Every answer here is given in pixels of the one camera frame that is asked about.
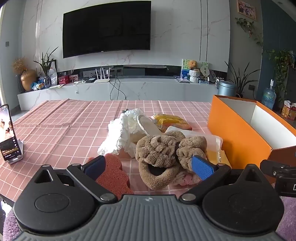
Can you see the yellow plastic packet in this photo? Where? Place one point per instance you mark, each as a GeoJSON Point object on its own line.
{"type": "Point", "coordinates": [171, 121]}

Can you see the potted long-leaf plant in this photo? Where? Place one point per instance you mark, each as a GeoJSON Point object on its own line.
{"type": "Point", "coordinates": [240, 78]}

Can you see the white knitted basket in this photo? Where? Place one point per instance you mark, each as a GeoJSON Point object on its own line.
{"type": "Point", "coordinates": [194, 79]}
{"type": "Point", "coordinates": [194, 72]}

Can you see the red gift box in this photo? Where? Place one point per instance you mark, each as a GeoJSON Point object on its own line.
{"type": "Point", "coordinates": [289, 111]}

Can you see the grey metal trash can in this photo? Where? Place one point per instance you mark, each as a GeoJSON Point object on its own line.
{"type": "Point", "coordinates": [226, 89]}

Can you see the orange cardboard box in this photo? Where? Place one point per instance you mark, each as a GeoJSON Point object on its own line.
{"type": "Point", "coordinates": [233, 129]}

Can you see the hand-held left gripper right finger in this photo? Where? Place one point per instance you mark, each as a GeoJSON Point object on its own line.
{"type": "Point", "coordinates": [203, 168]}

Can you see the translucent white plastic pack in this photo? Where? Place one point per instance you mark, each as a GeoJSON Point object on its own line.
{"type": "Point", "coordinates": [208, 139]}

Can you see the trailing vine plant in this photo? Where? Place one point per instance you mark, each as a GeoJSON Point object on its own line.
{"type": "Point", "coordinates": [281, 62]}

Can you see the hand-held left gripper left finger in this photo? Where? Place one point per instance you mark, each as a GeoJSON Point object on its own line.
{"type": "Point", "coordinates": [94, 165]}

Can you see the purple fuzzy fabric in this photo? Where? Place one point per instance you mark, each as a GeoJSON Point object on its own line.
{"type": "Point", "coordinates": [286, 220]}

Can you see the gold vase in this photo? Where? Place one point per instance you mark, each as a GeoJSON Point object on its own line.
{"type": "Point", "coordinates": [28, 80]}

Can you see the black picture frame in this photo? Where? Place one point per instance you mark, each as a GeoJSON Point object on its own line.
{"type": "Point", "coordinates": [55, 71]}

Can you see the white diaper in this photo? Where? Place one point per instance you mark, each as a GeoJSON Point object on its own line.
{"type": "Point", "coordinates": [120, 132]}

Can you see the yellow cloth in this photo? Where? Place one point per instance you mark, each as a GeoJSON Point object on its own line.
{"type": "Point", "coordinates": [218, 158]}

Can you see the round paper fan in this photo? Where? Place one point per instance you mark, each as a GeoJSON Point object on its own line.
{"type": "Point", "coordinates": [204, 71]}

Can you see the red sponge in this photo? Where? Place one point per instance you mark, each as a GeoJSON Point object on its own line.
{"type": "Point", "coordinates": [113, 173]}

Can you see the white marble TV console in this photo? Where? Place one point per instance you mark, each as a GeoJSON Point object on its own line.
{"type": "Point", "coordinates": [143, 90]}

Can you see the smartphone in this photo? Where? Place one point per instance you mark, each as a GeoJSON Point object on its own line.
{"type": "Point", "coordinates": [7, 132]}

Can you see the brown plush slipper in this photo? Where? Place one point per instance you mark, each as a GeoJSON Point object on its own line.
{"type": "Point", "coordinates": [157, 150]}
{"type": "Point", "coordinates": [192, 146]}

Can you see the pink cream knitted piece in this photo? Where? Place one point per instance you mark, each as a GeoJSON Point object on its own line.
{"type": "Point", "coordinates": [185, 179]}

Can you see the brown teddy bear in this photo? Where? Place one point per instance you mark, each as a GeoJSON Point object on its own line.
{"type": "Point", "coordinates": [192, 64]}

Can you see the hanging vine plant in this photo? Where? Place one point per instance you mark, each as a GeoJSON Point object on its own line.
{"type": "Point", "coordinates": [248, 26]}

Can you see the blue water bottle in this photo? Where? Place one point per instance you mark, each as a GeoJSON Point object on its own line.
{"type": "Point", "coordinates": [268, 97]}

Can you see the silver laptop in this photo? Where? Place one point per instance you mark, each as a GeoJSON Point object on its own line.
{"type": "Point", "coordinates": [182, 80]}

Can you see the snack bags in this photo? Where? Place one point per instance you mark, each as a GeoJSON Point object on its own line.
{"type": "Point", "coordinates": [38, 85]}

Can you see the dried flower bunch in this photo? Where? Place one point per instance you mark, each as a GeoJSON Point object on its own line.
{"type": "Point", "coordinates": [19, 64]}

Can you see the loose papers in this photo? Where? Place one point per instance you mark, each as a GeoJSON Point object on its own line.
{"type": "Point", "coordinates": [55, 86]}

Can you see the black set-top box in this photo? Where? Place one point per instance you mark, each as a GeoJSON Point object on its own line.
{"type": "Point", "coordinates": [91, 80]}

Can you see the grey phone stand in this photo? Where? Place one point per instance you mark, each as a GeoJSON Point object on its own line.
{"type": "Point", "coordinates": [18, 153]}

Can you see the white fleece insole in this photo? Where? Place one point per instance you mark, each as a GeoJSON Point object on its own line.
{"type": "Point", "coordinates": [148, 125]}

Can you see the black television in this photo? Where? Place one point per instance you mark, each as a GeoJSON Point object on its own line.
{"type": "Point", "coordinates": [106, 27]}

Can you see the framed wall picture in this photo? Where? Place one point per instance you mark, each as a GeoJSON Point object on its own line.
{"type": "Point", "coordinates": [246, 9]}

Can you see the white router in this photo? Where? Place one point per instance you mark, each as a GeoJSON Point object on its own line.
{"type": "Point", "coordinates": [101, 80]}

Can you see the green plant in glass vase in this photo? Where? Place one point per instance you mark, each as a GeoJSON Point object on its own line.
{"type": "Point", "coordinates": [46, 67]}

